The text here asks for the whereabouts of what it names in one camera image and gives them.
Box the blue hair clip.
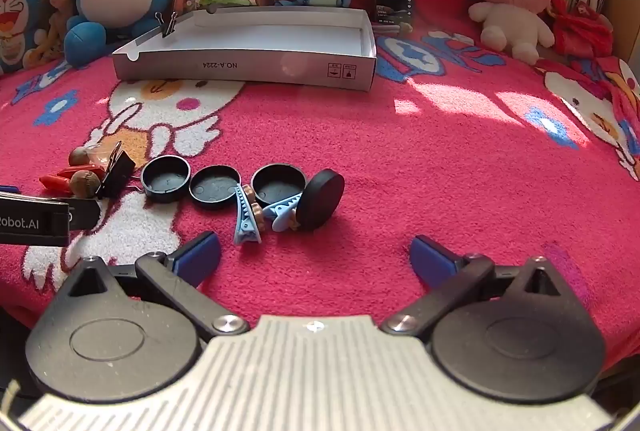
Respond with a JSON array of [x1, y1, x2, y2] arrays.
[[234, 184, 263, 246], [262, 192, 303, 232]]

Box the small transparent cup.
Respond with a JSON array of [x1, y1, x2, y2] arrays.
[[85, 144, 118, 169]]

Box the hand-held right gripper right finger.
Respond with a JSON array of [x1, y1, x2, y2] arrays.
[[380, 235, 568, 337]]

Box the red fabric bow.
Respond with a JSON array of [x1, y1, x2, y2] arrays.
[[550, 0, 613, 59]]

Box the blue robot cat plush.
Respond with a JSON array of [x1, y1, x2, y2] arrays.
[[0, 0, 43, 74]]

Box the cat printed blanket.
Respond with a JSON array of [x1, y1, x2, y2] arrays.
[[0, 28, 640, 362]]

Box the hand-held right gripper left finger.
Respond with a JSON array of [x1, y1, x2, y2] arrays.
[[67, 231, 250, 337]]

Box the white cardboard box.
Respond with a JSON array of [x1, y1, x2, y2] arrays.
[[112, 6, 377, 92]]

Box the brown cardboard box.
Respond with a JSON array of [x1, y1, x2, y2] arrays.
[[606, 0, 640, 62]]

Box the black round cap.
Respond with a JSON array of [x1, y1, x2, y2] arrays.
[[189, 165, 242, 211], [251, 164, 306, 208], [141, 156, 192, 203], [299, 170, 346, 232]]

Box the black binder clip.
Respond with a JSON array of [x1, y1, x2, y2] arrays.
[[95, 141, 137, 199], [155, 11, 180, 38]]

